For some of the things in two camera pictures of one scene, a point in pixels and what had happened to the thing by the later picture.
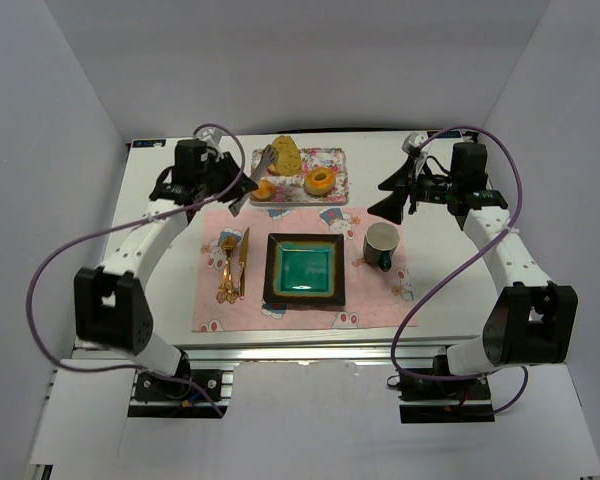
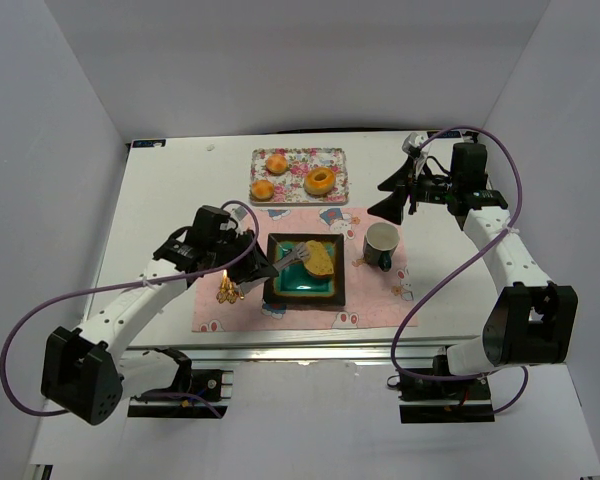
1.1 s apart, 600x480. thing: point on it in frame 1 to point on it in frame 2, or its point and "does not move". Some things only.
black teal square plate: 305,269 does not move
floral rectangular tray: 292,190 does not move
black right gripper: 411,185 does not move
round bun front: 264,193 does not move
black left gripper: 225,173 to 247,251
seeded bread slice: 286,156 to 318,262
